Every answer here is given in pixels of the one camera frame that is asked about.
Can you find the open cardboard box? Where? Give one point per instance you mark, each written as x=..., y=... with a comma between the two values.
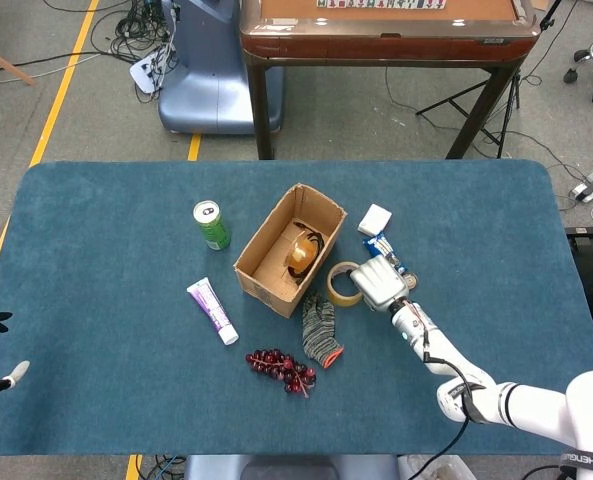
x=268, y=295

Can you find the black tripod stand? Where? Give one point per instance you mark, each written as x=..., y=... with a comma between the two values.
x=451, y=99

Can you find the small white box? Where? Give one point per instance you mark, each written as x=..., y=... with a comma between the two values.
x=375, y=220

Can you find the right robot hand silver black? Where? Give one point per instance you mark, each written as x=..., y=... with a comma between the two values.
x=381, y=282

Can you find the purple white toothpaste tube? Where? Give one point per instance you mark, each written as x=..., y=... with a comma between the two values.
x=211, y=310

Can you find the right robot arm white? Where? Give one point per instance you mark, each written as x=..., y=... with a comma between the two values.
x=441, y=350

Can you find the brown mahjong table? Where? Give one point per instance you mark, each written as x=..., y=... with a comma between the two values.
x=376, y=47

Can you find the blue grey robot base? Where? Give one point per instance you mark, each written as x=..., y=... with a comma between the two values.
x=211, y=90

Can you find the green drink can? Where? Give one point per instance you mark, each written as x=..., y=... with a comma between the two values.
x=213, y=230

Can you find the grey striped work glove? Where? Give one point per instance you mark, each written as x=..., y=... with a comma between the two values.
x=318, y=335

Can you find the wooden pole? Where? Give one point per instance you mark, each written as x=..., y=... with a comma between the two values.
x=6, y=64

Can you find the blue cookie packet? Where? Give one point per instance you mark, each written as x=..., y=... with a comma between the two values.
x=376, y=245

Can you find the grey robot torso base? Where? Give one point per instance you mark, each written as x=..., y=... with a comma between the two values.
x=286, y=470

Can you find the bunch of red grapes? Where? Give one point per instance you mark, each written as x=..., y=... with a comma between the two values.
x=281, y=370

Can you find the yellow tape roll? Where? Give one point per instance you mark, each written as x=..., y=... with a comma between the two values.
x=332, y=292

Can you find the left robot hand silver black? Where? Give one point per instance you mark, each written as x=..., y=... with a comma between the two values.
x=18, y=371

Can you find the blue felt table cover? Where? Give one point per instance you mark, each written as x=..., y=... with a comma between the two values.
x=101, y=300

